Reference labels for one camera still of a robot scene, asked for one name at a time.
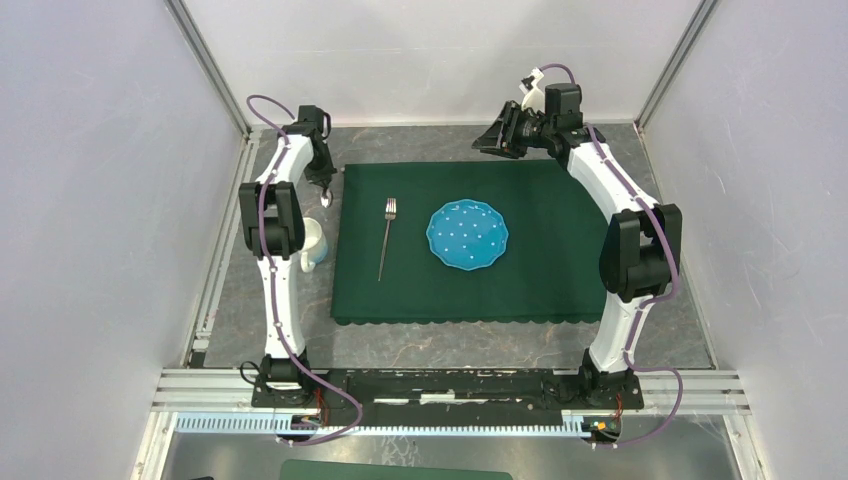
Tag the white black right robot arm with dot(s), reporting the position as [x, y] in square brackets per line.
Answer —
[639, 258]

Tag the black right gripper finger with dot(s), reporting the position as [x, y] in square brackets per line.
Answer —
[500, 134]
[501, 150]

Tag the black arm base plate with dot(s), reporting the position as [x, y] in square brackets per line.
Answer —
[451, 398]

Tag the white blue mug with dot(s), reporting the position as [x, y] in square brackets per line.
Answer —
[315, 247]

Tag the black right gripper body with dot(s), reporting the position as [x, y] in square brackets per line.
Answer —
[534, 127]

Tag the silver spoon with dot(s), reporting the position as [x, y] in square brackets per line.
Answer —
[326, 198]

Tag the blue polka dot plate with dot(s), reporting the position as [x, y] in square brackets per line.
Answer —
[467, 234]

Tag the blue slotted cable duct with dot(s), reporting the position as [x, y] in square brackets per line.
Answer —
[292, 425]

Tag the dark green cloth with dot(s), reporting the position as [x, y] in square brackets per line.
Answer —
[549, 272]

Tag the silver fork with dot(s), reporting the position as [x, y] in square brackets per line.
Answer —
[390, 216]

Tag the aluminium frame rails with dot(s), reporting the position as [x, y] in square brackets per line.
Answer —
[713, 428]

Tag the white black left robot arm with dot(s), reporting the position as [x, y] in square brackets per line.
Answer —
[275, 231]

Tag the green mat at bottom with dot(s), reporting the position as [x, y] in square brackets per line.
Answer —
[294, 469]

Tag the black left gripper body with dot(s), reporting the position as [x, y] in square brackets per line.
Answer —
[320, 168]

